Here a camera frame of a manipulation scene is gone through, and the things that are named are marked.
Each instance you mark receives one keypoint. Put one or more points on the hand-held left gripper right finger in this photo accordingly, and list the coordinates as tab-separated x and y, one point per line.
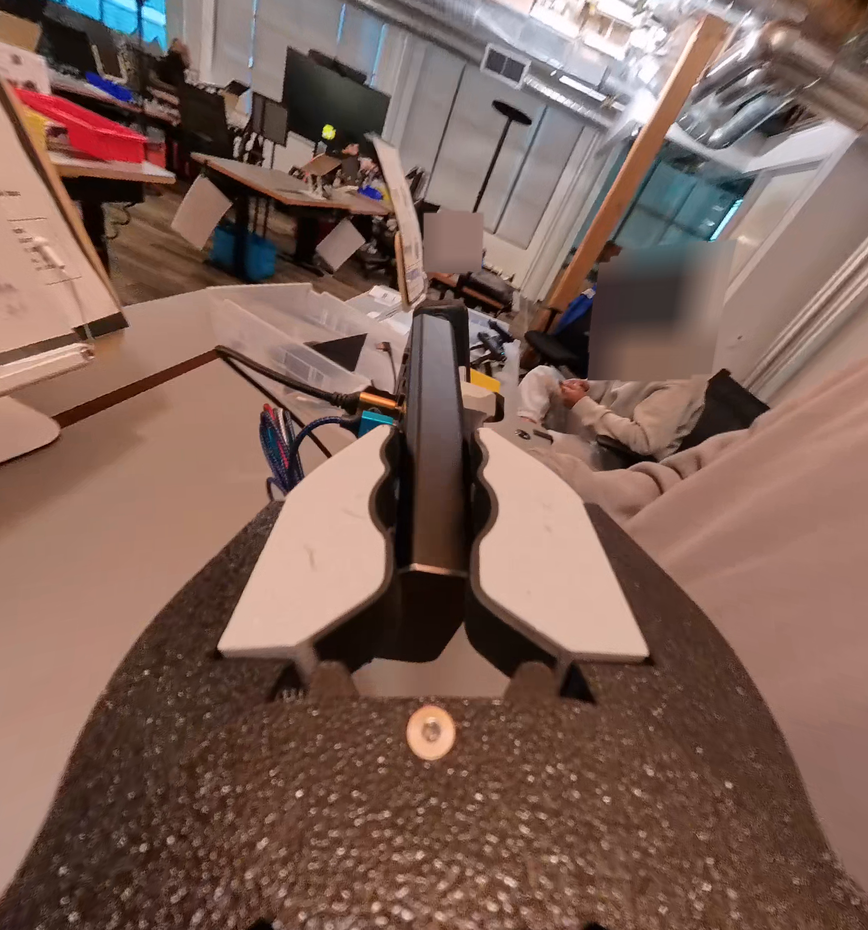
550	559

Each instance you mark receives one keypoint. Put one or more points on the black usb hub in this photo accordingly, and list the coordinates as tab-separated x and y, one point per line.
434	436

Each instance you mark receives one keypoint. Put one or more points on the wooden post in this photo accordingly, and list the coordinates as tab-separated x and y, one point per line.
645	152

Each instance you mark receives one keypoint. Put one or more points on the black webcam bar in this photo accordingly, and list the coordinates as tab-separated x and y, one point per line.
338	64

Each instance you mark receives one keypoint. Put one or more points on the blue plastic bin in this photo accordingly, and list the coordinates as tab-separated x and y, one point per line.
111	86

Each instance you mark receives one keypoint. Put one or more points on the blue bin under desk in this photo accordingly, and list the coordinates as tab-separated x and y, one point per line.
241	254

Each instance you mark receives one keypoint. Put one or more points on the paper instruction board stand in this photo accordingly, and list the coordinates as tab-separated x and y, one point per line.
12	254

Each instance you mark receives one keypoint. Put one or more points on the hanging white paper sheet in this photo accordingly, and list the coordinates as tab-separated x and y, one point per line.
339	243
200	211

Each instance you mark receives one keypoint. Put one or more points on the person's right forearm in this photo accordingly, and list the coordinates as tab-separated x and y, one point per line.
659	479

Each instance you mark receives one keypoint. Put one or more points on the clear plastic bin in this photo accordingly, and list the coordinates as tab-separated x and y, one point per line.
274	312

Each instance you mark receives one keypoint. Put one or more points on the small black panel stand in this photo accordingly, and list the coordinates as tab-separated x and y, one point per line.
270	120

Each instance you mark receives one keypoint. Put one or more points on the yellow box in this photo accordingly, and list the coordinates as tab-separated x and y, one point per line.
485	381

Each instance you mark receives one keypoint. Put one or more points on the wood-edged grey desk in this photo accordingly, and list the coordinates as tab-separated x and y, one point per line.
274	181

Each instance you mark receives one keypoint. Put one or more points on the white air vent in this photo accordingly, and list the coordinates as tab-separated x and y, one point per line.
505	64

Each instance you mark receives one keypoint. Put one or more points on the black floor lamp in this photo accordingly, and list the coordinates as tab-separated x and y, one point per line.
503	138

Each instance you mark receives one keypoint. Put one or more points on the printed paper sign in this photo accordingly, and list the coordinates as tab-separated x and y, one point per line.
408	218

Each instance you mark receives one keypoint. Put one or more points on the silver ceiling duct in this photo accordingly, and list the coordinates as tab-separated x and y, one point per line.
754	65

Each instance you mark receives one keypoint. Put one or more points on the large black monitor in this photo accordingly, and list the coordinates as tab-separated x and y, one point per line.
332	102

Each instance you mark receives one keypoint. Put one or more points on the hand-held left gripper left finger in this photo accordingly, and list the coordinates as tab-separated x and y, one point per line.
310	552

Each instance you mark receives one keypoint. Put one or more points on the red plastic bin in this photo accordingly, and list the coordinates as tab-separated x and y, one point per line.
85	123

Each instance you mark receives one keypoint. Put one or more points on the grey desk with bins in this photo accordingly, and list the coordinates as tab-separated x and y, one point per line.
114	171

